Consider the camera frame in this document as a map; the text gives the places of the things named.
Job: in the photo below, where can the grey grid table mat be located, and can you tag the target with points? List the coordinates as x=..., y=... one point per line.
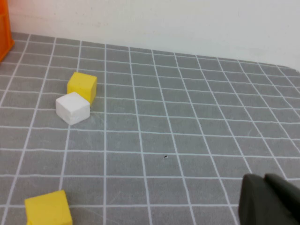
x=164, y=117

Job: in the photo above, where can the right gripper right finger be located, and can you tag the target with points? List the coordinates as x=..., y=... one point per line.
x=288, y=197

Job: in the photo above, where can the orange plastic cutlery holder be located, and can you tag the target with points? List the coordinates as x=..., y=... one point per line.
x=4, y=28

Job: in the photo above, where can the yellow foam cube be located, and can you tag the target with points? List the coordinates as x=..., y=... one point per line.
x=47, y=208
x=82, y=84

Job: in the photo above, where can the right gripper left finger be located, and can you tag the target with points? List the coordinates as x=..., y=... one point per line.
x=253, y=201

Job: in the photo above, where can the white foam cube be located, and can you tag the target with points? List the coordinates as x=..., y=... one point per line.
x=72, y=110

